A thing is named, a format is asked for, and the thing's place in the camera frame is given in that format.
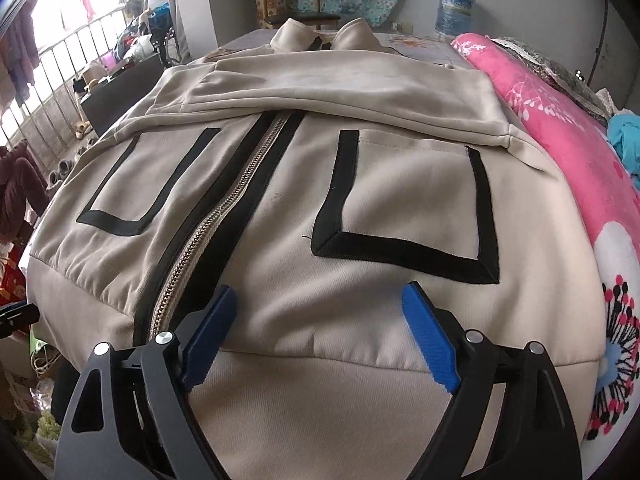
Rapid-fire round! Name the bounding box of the beige zip jacket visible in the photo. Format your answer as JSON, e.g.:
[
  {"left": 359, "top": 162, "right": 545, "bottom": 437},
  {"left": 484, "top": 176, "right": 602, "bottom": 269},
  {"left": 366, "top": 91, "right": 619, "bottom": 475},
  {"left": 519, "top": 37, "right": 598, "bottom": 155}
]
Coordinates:
[{"left": 25, "top": 17, "right": 603, "bottom": 480}]

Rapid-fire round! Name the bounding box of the thin black pole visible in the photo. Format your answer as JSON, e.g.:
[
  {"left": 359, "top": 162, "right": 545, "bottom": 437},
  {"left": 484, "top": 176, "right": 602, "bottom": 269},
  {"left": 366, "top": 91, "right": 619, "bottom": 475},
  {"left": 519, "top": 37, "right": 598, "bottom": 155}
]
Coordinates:
[{"left": 582, "top": 0, "right": 608, "bottom": 86}]

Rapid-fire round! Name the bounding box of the green paper bag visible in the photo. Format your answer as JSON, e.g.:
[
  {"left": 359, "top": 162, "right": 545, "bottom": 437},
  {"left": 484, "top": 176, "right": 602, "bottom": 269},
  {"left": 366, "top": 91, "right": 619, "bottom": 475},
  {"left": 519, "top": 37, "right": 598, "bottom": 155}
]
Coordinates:
[{"left": 27, "top": 325, "right": 49, "bottom": 367}]

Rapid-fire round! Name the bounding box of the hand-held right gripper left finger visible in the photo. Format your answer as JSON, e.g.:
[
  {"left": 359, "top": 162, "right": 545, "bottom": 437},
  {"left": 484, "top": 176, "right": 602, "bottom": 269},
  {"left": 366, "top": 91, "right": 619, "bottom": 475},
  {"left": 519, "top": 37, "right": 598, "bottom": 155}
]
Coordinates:
[{"left": 54, "top": 286, "right": 239, "bottom": 480}]

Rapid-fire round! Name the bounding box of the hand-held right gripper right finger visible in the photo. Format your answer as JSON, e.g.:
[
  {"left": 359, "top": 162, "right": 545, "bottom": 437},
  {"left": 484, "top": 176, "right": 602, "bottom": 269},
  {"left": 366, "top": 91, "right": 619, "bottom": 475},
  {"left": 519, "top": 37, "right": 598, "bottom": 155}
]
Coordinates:
[{"left": 401, "top": 282, "right": 586, "bottom": 480}]

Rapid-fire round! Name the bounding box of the black cabinet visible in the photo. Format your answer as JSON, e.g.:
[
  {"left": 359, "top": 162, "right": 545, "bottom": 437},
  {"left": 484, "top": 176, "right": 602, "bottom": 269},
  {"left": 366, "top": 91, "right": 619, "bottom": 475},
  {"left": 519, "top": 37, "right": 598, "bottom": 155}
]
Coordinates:
[{"left": 80, "top": 52, "right": 168, "bottom": 138}]

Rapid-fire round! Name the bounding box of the red gift bag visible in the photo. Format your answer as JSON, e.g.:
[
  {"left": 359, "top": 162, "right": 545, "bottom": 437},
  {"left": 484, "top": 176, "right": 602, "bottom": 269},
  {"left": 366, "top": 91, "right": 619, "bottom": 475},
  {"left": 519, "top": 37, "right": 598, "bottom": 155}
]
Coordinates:
[{"left": 0, "top": 255, "right": 31, "bottom": 306}]

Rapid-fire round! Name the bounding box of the pink floral blanket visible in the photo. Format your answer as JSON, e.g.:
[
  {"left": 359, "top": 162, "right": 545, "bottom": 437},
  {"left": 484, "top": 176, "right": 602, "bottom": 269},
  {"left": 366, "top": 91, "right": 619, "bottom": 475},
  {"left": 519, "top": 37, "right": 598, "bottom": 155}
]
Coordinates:
[{"left": 450, "top": 32, "right": 640, "bottom": 480}]

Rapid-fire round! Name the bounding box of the light blue printed cloth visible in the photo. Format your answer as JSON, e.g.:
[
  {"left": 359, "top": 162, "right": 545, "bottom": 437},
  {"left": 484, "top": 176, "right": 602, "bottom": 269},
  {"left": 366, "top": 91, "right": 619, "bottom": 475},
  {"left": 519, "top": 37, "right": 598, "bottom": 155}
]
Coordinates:
[{"left": 607, "top": 114, "right": 640, "bottom": 176}]

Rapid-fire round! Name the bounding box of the wooden chair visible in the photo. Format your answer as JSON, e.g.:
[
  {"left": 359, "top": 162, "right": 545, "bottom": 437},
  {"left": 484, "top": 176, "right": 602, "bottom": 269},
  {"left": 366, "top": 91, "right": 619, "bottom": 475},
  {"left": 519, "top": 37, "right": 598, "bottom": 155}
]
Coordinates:
[{"left": 264, "top": 0, "right": 341, "bottom": 31}]

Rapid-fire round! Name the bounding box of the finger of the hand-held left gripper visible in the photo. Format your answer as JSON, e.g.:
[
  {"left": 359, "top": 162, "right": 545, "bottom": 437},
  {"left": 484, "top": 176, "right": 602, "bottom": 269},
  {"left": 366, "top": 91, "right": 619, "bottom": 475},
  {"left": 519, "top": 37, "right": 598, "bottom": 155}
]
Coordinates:
[{"left": 0, "top": 303, "right": 40, "bottom": 338}]

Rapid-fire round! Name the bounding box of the grey patterned cloth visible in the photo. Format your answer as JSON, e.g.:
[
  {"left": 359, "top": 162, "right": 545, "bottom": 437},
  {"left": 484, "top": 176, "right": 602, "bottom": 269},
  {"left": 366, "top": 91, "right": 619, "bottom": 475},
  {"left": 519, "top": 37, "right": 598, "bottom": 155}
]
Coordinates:
[{"left": 492, "top": 36, "right": 611, "bottom": 121}]

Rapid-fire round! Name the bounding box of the hanging dark purple garment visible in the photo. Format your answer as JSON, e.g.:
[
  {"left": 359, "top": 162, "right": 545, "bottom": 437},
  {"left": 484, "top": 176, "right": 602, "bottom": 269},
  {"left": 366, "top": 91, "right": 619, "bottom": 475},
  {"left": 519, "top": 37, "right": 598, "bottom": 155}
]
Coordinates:
[{"left": 0, "top": 0, "right": 41, "bottom": 106}]

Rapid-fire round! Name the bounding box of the person in maroon trousers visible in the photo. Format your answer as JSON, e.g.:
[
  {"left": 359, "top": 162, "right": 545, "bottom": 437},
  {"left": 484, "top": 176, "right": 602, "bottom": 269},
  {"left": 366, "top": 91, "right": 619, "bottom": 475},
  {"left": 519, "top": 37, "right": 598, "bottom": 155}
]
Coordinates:
[{"left": 0, "top": 140, "right": 51, "bottom": 241}]

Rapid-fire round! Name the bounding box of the metal window railing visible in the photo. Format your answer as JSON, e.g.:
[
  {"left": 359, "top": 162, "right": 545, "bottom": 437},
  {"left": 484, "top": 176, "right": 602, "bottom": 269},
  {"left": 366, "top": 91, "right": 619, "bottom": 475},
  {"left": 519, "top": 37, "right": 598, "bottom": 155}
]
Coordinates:
[{"left": 0, "top": 5, "right": 131, "bottom": 161}]

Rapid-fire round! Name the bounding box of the pile of clothes and bags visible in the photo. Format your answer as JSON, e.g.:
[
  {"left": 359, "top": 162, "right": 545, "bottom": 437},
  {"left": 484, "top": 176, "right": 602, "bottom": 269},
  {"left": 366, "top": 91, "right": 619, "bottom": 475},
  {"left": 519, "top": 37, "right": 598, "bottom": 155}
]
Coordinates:
[{"left": 112, "top": 2, "right": 176, "bottom": 61}]

